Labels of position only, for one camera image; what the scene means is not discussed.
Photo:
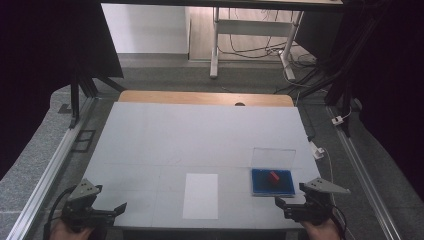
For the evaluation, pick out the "blue box with clear lid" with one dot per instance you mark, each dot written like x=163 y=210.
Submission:
x=260 y=187

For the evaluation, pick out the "white plug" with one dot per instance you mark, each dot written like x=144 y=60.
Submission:
x=317 y=151

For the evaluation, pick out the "person's left hand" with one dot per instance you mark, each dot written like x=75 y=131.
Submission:
x=66 y=232

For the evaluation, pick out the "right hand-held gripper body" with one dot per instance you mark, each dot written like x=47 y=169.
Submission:
x=311 y=206

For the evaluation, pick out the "white paper sheet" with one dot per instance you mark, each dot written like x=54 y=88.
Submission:
x=200 y=196

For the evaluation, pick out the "person's right hand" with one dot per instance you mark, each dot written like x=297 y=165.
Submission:
x=321 y=231

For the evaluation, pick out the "small red block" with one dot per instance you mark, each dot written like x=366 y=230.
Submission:
x=274 y=176

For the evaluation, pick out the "small white adapter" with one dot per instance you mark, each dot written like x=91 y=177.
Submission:
x=337 y=120

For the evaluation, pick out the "black curtain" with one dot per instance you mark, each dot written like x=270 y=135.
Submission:
x=40 y=66
x=393 y=83

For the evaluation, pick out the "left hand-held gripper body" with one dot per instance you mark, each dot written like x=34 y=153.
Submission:
x=81 y=210

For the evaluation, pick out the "white-legged desk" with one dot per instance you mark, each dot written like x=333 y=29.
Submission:
x=253 y=28

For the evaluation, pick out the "aluminium rail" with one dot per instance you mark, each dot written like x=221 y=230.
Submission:
x=50 y=173
x=363 y=173

